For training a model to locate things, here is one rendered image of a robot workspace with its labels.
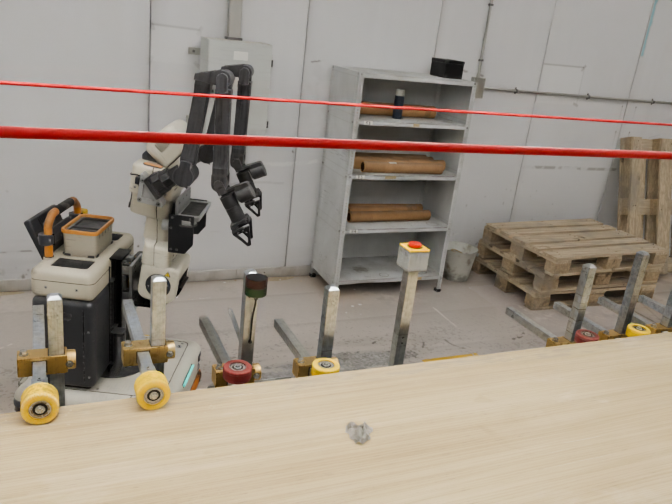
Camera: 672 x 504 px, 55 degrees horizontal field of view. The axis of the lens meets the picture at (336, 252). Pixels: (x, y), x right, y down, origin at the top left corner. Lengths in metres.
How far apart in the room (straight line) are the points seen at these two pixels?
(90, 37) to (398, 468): 3.30
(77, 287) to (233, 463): 1.39
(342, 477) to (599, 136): 4.99
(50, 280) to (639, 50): 5.02
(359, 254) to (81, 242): 2.70
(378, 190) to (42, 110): 2.35
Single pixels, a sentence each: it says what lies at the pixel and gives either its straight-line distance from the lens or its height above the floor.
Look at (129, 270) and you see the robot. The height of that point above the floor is 0.77.
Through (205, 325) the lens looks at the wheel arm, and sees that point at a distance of 2.17.
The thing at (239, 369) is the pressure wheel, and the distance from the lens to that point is 1.85.
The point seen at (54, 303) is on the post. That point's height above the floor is 1.11.
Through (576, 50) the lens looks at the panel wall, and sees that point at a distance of 5.78.
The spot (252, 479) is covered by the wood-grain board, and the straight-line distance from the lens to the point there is 1.48.
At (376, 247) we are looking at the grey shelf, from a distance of 5.10.
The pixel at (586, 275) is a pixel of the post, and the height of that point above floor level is 1.09.
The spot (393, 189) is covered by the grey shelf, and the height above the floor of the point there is 0.68.
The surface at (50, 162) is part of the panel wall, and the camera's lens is 4.34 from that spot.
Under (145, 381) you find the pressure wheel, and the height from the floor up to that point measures 0.98.
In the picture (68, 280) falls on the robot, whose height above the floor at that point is 0.78.
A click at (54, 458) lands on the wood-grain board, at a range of 1.57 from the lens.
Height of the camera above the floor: 1.84
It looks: 19 degrees down
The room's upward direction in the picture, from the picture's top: 7 degrees clockwise
